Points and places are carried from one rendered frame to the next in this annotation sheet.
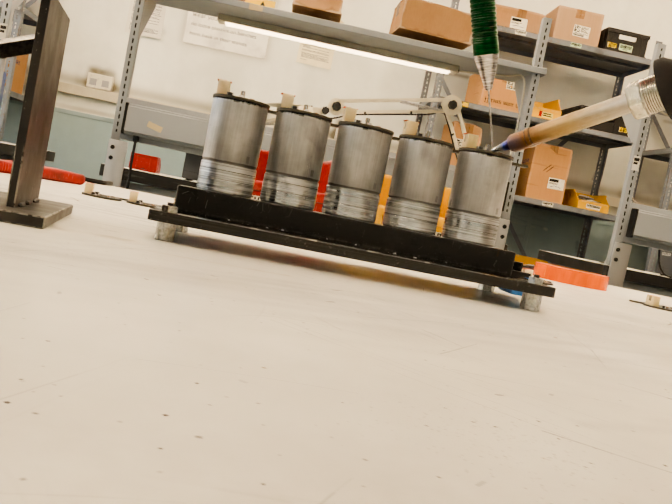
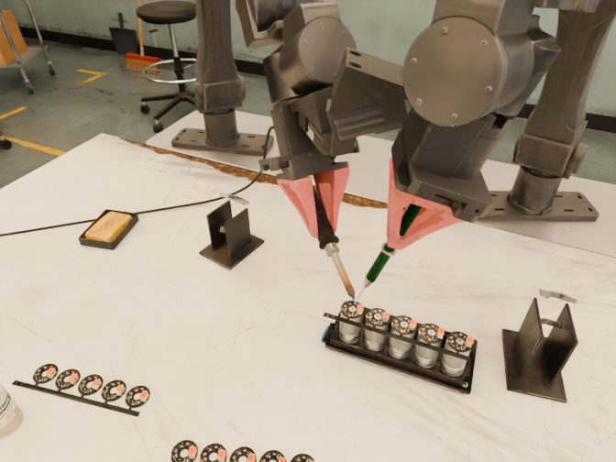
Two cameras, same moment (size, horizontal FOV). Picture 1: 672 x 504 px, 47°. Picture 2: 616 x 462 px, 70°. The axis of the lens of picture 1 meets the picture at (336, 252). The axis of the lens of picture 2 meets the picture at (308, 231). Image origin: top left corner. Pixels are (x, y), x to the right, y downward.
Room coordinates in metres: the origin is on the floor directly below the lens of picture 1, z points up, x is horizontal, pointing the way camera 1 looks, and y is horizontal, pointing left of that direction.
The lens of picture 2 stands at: (0.65, 0.06, 1.17)
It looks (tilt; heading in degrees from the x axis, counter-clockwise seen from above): 38 degrees down; 209
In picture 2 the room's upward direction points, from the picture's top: straight up
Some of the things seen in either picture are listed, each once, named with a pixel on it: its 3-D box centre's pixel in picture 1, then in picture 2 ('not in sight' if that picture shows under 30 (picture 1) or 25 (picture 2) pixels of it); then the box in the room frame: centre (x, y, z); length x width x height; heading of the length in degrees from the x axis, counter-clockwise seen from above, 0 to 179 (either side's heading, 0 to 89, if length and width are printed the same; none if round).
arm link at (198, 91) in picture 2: not in sight; (219, 94); (0.02, -0.49, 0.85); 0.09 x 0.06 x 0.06; 144
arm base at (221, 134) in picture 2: not in sight; (220, 125); (0.02, -0.49, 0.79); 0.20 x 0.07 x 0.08; 108
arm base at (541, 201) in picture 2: not in sight; (534, 187); (-0.04, 0.08, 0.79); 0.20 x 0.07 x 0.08; 118
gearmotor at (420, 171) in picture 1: (415, 194); (375, 331); (0.35, -0.03, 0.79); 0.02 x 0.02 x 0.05
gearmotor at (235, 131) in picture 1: (231, 156); (455, 356); (0.34, 0.05, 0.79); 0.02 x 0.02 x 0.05
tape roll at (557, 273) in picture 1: (570, 275); not in sight; (0.63, -0.19, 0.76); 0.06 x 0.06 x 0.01
